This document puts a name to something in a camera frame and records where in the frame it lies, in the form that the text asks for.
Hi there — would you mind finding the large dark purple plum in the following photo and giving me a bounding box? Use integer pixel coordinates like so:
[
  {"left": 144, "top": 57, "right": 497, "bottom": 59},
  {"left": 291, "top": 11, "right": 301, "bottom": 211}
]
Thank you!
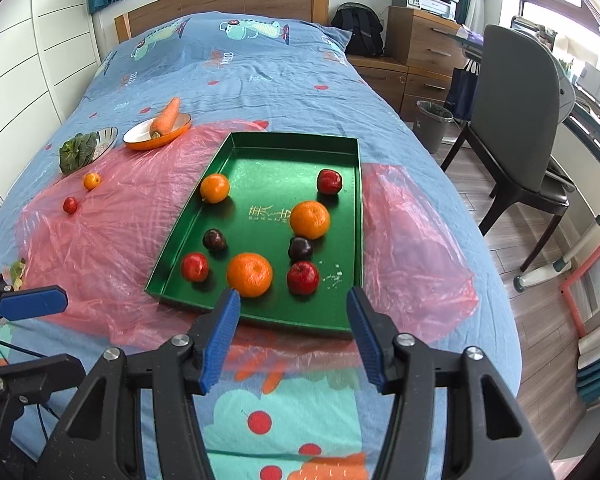
[{"left": 287, "top": 236, "right": 314, "bottom": 262}]

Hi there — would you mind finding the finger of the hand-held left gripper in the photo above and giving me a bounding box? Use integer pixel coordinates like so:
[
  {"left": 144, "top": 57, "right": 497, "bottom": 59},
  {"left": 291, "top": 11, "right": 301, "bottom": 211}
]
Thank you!
[
  {"left": 0, "top": 274, "right": 69, "bottom": 328},
  {"left": 0, "top": 353, "right": 87, "bottom": 441}
]

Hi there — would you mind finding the black backpack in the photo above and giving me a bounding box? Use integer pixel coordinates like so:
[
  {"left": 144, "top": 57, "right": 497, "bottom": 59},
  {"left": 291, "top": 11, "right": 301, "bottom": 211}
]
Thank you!
[{"left": 330, "top": 2, "right": 385, "bottom": 58}]

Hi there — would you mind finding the white wardrobe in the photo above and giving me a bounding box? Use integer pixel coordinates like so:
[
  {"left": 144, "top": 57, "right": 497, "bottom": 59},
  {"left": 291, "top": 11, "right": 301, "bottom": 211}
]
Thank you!
[{"left": 0, "top": 0, "right": 103, "bottom": 206}]

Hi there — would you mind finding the orange oval dish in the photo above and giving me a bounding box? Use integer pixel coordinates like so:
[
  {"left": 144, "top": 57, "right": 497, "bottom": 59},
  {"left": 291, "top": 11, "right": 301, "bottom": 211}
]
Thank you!
[{"left": 122, "top": 112, "right": 193, "bottom": 151}]

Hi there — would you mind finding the small dark purple plum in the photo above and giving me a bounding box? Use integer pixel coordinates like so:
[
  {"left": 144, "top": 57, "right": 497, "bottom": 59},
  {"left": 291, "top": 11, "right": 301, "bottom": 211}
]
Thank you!
[{"left": 202, "top": 228, "right": 228, "bottom": 253}]

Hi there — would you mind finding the red apple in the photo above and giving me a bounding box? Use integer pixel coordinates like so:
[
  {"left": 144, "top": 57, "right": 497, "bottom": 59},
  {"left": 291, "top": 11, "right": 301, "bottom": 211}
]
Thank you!
[
  {"left": 286, "top": 260, "right": 321, "bottom": 296},
  {"left": 316, "top": 169, "right": 343, "bottom": 196}
]

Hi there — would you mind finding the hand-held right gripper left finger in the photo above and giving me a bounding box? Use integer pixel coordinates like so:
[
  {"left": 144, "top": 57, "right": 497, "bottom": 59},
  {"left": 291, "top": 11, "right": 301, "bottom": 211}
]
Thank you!
[{"left": 34, "top": 287, "right": 242, "bottom": 480}]

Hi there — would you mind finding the pink plastic sheet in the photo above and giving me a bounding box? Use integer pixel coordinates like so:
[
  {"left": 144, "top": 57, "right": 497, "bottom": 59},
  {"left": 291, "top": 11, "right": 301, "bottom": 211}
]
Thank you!
[{"left": 15, "top": 120, "right": 481, "bottom": 361}]

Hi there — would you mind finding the pink tube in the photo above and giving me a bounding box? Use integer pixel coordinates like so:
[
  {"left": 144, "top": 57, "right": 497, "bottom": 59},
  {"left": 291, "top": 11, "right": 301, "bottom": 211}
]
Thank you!
[{"left": 560, "top": 240, "right": 600, "bottom": 336}]

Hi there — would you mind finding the large orange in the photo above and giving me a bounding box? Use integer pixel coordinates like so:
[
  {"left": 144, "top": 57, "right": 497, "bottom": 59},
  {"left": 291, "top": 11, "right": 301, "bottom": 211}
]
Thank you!
[
  {"left": 290, "top": 200, "right": 332, "bottom": 240},
  {"left": 226, "top": 252, "right": 274, "bottom": 298}
]

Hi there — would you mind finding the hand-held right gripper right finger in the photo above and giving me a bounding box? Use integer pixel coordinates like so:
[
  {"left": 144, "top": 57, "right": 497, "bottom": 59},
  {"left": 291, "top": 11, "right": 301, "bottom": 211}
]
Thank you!
[{"left": 346, "top": 285, "right": 556, "bottom": 480}]

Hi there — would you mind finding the carrot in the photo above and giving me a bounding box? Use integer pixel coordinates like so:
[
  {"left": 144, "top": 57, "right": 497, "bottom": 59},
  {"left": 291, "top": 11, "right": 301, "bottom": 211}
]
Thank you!
[{"left": 149, "top": 96, "right": 182, "bottom": 140}]

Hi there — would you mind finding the loose green vegetable leaf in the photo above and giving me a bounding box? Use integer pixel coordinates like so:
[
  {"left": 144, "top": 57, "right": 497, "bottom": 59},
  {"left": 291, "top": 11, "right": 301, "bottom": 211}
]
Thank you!
[{"left": 7, "top": 258, "right": 28, "bottom": 291}]

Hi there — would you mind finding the bok choy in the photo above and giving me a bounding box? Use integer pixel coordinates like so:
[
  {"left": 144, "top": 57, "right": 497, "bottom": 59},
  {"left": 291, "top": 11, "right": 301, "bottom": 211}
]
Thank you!
[{"left": 58, "top": 132, "right": 101, "bottom": 176}]

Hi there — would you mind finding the dark blue bag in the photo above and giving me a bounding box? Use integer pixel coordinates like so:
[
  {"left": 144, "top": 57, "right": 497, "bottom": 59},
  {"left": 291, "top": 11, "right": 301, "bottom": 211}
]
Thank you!
[{"left": 447, "top": 60, "right": 481, "bottom": 122}]

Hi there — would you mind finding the small tangerine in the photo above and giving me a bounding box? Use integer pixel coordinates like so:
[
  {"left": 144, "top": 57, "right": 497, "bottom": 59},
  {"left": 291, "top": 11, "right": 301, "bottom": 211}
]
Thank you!
[{"left": 200, "top": 173, "right": 231, "bottom": 204}]

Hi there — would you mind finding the black cable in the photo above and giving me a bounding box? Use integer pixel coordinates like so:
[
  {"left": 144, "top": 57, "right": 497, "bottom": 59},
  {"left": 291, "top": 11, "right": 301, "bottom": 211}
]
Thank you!
[{"left": 0, "top": 331, "right": 48, "bottom": 361}]

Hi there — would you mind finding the wooden nightstand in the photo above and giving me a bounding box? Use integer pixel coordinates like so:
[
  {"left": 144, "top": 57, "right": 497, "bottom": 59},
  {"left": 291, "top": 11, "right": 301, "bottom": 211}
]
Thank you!
[{"left": 346, "top": 54, "right": 411, "bottom": 122}]

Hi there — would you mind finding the grey trash bin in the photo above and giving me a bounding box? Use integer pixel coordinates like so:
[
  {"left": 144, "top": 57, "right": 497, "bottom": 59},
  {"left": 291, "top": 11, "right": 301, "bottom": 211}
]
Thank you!
[{"left": 413, "top": 100, "right": 455, "bottom": 155}]

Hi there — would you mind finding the grey chair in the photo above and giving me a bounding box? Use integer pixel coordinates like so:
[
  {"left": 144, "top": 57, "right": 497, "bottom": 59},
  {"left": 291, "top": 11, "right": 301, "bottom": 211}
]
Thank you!
[{"left": 440, "top": 24, "right": 576, "bottom": 273}]

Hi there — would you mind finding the blue printed bed sheet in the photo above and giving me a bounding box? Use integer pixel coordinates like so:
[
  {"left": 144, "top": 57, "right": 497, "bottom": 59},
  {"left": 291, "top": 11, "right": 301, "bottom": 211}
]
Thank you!
[{"left": 0, "top": 10, "right": 523, "bottom": 480}]

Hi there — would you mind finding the patterned ceramic bowl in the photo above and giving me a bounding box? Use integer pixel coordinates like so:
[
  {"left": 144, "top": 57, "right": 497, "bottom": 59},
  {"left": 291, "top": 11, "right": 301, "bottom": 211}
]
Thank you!
[{"left": 87, "top": 126, "right": 119, "bottom": 161}]

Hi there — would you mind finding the green tray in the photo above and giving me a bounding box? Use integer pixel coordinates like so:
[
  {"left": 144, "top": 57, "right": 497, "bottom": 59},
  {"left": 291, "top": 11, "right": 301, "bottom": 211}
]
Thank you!
[{"left": 145, "top": 131, "right": 365, "bottom": 341}]

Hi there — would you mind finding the wooden drawer chest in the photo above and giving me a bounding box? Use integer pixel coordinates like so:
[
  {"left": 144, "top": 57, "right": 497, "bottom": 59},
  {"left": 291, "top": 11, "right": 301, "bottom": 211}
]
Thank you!
[{"left": 384, "top": 5, "right": 473, "bottom": 121}]

